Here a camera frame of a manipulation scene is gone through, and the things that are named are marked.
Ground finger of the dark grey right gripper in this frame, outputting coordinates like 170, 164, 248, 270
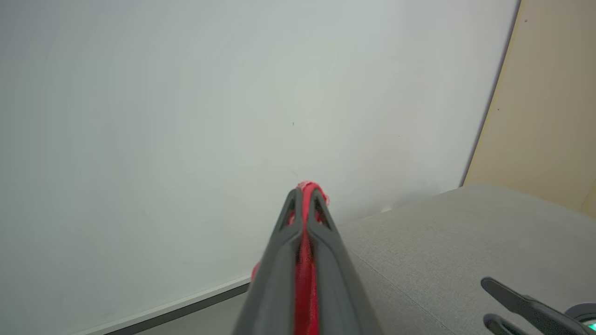
483, 314, 529, 335
481, 277, 588, 335

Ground grey fabric sofa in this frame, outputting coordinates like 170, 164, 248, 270
338, 183, 596, 335

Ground white and grey baseboard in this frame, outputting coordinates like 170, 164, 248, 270
70, 275, 252, 335

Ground red clothing item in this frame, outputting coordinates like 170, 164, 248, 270
251, 181, 331, 335

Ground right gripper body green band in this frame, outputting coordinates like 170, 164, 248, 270
562, 302, 596, 335

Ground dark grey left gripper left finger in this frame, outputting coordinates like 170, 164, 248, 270
232, 188, 305, 335

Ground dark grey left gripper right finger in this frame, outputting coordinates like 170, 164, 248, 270
305, 187, 384, 335

